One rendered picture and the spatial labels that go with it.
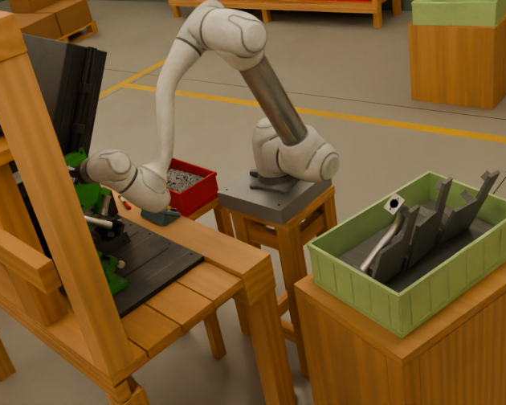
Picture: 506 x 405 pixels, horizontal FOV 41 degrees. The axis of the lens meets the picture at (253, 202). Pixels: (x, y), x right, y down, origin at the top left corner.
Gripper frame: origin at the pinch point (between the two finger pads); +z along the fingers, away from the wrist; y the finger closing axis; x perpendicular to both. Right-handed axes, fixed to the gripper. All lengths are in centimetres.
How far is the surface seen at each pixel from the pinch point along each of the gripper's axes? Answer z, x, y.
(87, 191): 4.9, 0.7, -11.6
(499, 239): -106, -4, -105
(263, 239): -13, -1, -83
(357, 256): -67, 7, -83
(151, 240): -3.6, 12.2, -37.7
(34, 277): -41, 41, 17
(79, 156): 3.4, -10.3, -4.0
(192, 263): -27, 20, -43
